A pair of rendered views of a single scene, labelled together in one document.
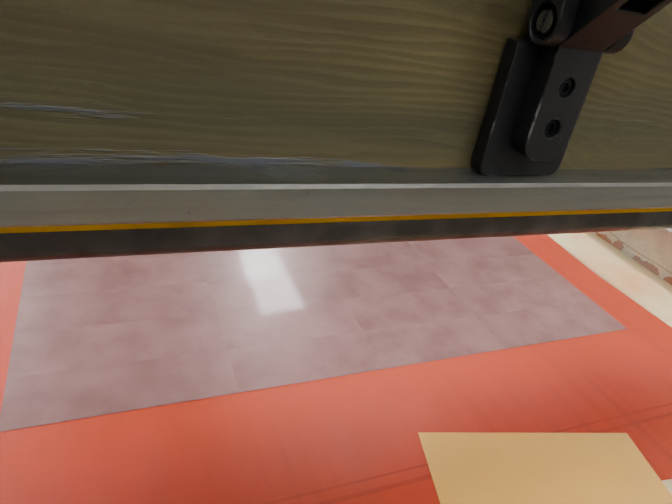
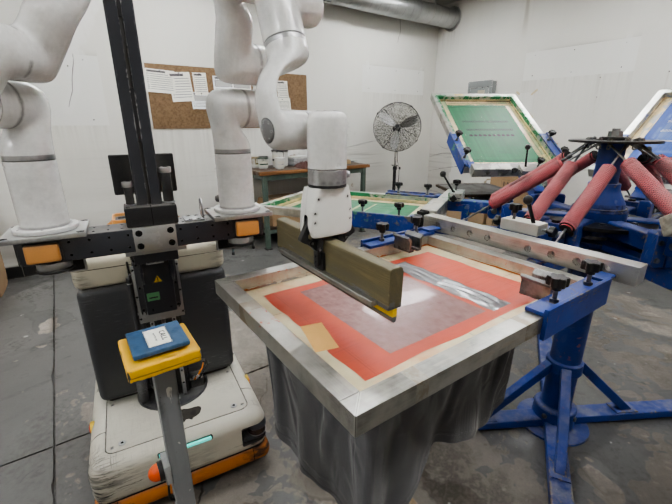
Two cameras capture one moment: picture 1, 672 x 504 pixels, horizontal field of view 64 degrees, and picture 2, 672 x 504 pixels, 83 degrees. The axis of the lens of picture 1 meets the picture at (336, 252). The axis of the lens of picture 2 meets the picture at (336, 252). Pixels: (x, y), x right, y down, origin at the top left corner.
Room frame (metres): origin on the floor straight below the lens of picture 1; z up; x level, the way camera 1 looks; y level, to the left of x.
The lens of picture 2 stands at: (0.09, -0.78, 1.37)
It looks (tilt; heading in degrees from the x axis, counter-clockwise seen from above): 19 degrees down; 81
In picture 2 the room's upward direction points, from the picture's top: straight up
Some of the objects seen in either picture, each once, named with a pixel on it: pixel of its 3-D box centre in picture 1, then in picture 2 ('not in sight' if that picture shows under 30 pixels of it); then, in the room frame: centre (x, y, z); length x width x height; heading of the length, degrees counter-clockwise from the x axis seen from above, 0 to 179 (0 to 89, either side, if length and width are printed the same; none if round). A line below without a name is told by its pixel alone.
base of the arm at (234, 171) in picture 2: not in sight; (233, 181); (-0.03, 0.32, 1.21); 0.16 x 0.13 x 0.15; 110
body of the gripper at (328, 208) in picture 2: not in sight; (327, 207); (0.19, -0.04, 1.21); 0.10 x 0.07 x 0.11; 26
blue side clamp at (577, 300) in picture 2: not in sight; (569, 303); (0.74, -0.09, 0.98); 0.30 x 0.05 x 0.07; 26
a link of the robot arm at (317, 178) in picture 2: not in sight; (330, 175); (0.19, -0.04, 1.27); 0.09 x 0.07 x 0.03; 26
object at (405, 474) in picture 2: not in sight; (450, 422); (0.45, -0.15, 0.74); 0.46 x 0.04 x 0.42; 26
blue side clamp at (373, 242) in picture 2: not in sight; (399, 243); (0.50, 0.41, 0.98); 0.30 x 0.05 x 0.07; 26
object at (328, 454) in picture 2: not in sight; (310, 412); (0.14, -0.07, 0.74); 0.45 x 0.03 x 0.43; 116
